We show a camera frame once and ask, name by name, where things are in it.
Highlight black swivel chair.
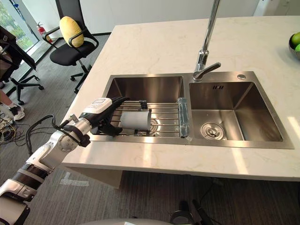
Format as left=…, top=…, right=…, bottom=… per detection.
left=0, top=25, right=45, bottom=105

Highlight chrome sink faucet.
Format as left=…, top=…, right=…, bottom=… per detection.
left=192, top=0, right=222, bottom=82

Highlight metal sink drying rack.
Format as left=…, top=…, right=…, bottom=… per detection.
left=97, top=98, right=191, bottom=139

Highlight tangled floor cables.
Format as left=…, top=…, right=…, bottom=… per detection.
left=0, top=112, right=31, bottom=145

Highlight person's foot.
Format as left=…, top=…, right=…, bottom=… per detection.
left=0, top=90, right=26, bottom=121

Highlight red fire extinguisher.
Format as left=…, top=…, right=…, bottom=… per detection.
left=37, top=22, right=53, bottom=44

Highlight white cup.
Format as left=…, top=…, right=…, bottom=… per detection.
left=120, top=109, right=152, bottom=130

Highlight robot body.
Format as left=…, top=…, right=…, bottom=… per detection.
left=81, top=199, right=211, bottom=225

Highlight round metal sink drain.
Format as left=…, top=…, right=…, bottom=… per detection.
left=200, top=122, right=225, bottom=141

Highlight yellow cushion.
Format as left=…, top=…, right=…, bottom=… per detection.
left=59, top=16, right=84, bottom=48

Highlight metal fruit bowl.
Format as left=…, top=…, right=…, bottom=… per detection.
left=288, top=37, right=300, bottom=60

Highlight black office chair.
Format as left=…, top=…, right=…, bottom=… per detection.
left=42, top=0, right=100, bottom=94

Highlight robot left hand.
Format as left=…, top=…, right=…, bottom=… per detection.
left=79, top=96, right=130, bottom=137

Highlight stainless steel double sink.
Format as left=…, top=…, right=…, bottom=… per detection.
left=88, top=71, right=295, bottom=150

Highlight white marble kitchen counter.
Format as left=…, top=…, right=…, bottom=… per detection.
left=61, top=15, right=300, bottom=182

